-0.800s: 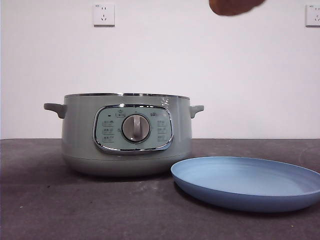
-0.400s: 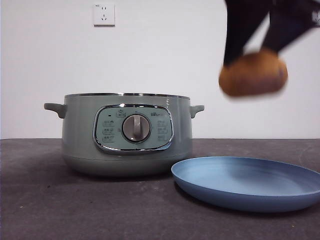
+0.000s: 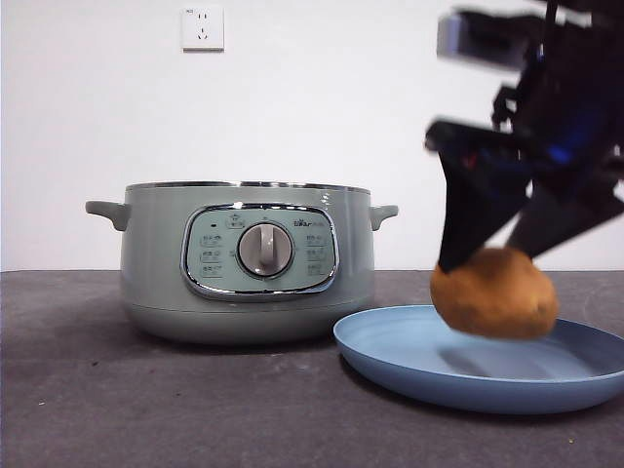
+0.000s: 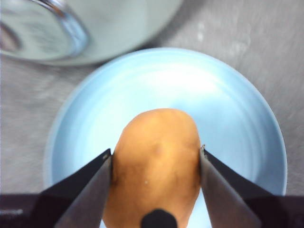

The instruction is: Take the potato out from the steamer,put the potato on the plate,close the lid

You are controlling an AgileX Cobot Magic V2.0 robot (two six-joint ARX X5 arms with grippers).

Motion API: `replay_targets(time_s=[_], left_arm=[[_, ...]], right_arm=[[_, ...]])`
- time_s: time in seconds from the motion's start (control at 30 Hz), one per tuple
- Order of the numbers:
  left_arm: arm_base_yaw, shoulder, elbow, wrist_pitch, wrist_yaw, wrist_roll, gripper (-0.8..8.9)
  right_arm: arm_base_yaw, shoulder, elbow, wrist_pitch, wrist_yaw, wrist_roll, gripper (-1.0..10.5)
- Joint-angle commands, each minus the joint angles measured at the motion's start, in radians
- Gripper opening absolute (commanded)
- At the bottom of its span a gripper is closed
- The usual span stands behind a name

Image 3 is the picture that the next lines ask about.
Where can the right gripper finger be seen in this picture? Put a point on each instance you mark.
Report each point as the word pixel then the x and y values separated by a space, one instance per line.
pixel 565 219
pixel 473 195

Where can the brown potato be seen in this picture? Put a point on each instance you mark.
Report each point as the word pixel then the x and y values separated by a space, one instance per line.
pixel 492 297

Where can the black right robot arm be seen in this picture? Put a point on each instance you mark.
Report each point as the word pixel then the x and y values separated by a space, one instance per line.
pixel 575 97

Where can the blue round plate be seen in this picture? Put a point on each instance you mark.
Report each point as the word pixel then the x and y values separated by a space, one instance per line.
pixel 390 351

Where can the pale green electric steamer pot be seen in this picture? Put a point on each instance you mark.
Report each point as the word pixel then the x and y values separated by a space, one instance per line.
pixel 156 268

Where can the right arm grey camera box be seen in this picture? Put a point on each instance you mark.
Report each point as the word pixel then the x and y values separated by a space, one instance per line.
pixel 473 39

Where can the white wall socket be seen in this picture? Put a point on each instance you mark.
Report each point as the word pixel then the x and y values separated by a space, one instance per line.
pixel 203 28

